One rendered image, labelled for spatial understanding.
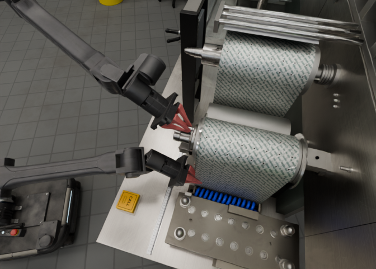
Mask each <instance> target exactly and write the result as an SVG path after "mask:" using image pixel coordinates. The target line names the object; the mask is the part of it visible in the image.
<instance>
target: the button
mask: <svg viewBox="0 0 376 269"><path fill-rule="evenodd" d="M139 198H140V195H139V194H135V193H133V192H129V191H125V190H123V192H122V194H121V196H120V198H119V201H118V203H117V205H116V208H117V209H120V210H124V211H127V212H130V213H134V211H135V208H136V206H137V203H138V201H139Z"/></svg>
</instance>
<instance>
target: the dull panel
mask: <svg viewBox="0 0 376 269"><path fill-rule="evenodd" d="M283 118H286V119H289V120H290V123H291V132H290V135H291V136H295V135H296V134H299V133H301V134H303V126H302V96H298V97H297V98H296V100H295V101H294V103H293V104H292V105H291V107H290V109H289V110H288V112H287V113H286V114H285V116H284V117H283ZM303 206H304V180H303V176H302V179H301V180H300V182H299V183H298V185H297V186H296V187H295V188H293V189H287V190H286V191H284V192H283V193H282V194H280V195H279V196H278V197H276V213H279V214H283V215H286V214H288V213H290V212H292V211H294V210H296V209H298V208H300V207H303Z"/></svg>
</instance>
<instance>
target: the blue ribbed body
mask: <svg viewBox="0 0 376 269"><path fill-rule="evenodd" d="M194 195H195V196H197V195H198V196H199V197H202V196H203V198H204V199H205V198H206V197H207V199H208V200H210V199H211V200H212V201H215V200H216V202H221V204H223V203H225V204H226V205H229V204H231V205H234V206H239V207H242V208H245V209H249V210H253V211H257V210H258V206H256V205H255V204H256V203H255V202H253V203H252V204H251V201H250V200H248V202H247V203H246V200H245V199H243V202H241V201H242V199H241V198H239V199H238V200H237V197H234V198H233V199H232V196H231V195H230V196H229V198H228V195H227V194H225V195H224V197H223V193H220V195H219V192H216V193H215V194H214V191H211V193H210V190H209V189H208V190H206V191H205V188H203V189H201V187H198V188H197V189H195V194H194Z"/></svg>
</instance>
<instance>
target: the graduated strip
mask: <svg viewBox="0 0 376 269"><path fill-rule="evenodd" d="M181 156H183V153H181V152H179V154H178V157H177V158H179V157H181ZM172 189H173V188H170V187H167V191H166V194H165V196H164V199H163V203H162V206H161V209H160V212H159V215H158V218H157V221H156V224H155V227H154V230H153V233H152V236H151V239H150V242H149V246H148V249H147V252H146V254H148V255H150V256H151V255H152V253H153V250H154V246H155V244H156V240H157V237H158V234H159V230H160V228H161V225H162V221H163V218H164V215H165V212H166V209H167V205H168V202H169V199H170V196H171V192H172Z"/></svg>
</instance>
